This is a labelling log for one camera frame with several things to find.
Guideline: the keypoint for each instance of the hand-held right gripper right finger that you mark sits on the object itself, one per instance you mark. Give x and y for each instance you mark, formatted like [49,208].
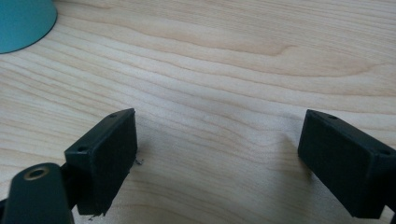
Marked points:
[345,165]

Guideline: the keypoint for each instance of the teal cup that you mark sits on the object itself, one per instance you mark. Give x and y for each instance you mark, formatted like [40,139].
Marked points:
[21,21]

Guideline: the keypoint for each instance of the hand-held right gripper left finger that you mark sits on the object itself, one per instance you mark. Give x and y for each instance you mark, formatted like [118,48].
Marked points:
[102,161]

